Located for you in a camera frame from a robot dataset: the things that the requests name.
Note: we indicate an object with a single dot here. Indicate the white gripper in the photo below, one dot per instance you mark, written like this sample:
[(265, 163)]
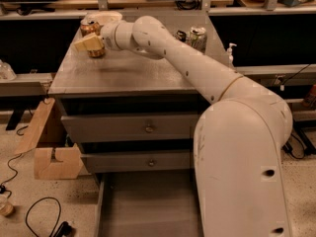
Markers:
[(109, 36)]

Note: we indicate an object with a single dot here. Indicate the orange soda can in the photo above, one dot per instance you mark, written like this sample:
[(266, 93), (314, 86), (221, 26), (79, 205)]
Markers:
[(90, 31)]

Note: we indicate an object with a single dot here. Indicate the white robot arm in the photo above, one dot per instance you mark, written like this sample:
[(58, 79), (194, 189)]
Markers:
[(237, 140)]

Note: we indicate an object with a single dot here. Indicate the grey drawer cabinet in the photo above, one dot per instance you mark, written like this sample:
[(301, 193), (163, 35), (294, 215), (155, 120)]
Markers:
[(126, 83)]

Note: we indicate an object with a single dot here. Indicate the grey top drawer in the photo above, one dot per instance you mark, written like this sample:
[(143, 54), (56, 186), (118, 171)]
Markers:
[(110, 128)]

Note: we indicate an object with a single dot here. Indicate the grey drawer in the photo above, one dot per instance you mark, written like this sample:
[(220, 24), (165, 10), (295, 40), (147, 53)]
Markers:
[(110, 128), (138, 161), (148, 204)]

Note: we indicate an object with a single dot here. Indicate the green white soda can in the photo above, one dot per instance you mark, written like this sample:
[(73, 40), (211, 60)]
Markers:
[(198, 38)]

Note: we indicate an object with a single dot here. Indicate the grey middle drawer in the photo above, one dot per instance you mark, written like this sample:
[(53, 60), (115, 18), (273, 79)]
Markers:
[(138, 161)]

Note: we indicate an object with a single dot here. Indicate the grey bottom drawer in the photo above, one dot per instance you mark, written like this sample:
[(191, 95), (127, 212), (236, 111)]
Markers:
[(148, 204)]

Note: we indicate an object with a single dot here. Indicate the white bowl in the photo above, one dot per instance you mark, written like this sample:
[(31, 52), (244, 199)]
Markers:
[(104, 17)]

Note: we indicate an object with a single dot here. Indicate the dark snack wrapper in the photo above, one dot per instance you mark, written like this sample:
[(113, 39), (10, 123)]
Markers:
[(181, 36)]

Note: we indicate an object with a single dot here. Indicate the wooden block stand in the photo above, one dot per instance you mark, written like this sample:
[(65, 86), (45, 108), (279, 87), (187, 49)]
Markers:
[(46, 137)]

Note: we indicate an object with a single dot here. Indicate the white pump bottle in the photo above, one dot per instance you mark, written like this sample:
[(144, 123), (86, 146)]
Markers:
[(230, 52)]

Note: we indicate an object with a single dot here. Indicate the clear plastic cup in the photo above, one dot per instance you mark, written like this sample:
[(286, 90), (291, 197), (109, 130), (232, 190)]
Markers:
[(6, 208)]

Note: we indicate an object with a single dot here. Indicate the orange bottle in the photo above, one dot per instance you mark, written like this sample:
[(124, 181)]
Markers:
[(310, 99)]

